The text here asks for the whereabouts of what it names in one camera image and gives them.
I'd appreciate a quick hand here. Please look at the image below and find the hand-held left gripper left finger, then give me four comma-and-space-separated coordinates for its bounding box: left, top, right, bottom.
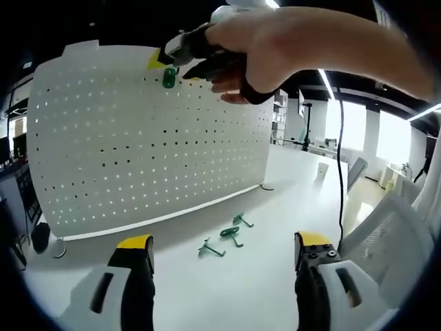
58, 234, 156, 331

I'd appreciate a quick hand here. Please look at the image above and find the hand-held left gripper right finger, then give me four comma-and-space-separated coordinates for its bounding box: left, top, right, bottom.
294, 231, 383, 331

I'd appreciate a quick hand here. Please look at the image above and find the green hook assembly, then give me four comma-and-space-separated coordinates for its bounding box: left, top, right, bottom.
232, 212, 255, 228
197, 237, 227, 259
162, 67, 177, 90
219, 225, 245, 248

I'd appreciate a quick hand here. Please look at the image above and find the white perforated mounting plate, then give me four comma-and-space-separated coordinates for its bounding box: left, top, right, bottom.
25, 43, 276, 259

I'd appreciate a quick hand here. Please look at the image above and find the person's right hand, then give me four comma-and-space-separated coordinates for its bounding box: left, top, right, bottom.
205, 8, 305, 106

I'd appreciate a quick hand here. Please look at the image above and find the metal storage shelf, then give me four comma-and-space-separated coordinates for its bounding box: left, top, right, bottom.
270, 88, 290, 146

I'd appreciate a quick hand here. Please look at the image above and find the monitor on black stand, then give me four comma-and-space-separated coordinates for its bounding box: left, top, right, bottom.
298, 88, 313, 152

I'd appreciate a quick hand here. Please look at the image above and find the white mesh office chair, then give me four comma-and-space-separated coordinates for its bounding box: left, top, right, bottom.
339, 189, 437, 311

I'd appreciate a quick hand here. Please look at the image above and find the long ceiling light strip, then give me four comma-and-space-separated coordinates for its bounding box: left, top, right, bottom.
265, 0, 338, 101

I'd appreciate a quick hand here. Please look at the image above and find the black round container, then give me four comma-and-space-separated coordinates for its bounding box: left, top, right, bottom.
31, 222, 52, 254

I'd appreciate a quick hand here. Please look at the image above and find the white ceiling air vent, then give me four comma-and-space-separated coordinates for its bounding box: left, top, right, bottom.
372, 0, 409, 34

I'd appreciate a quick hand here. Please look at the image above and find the grey equipment cabinet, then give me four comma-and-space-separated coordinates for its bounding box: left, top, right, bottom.
13, 165, 44, 225

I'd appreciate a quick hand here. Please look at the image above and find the person's white shirt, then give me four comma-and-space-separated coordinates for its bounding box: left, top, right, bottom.
411, 144, 441, 249

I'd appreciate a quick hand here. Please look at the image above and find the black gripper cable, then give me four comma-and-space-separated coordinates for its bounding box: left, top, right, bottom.
336, 88, 345, 248

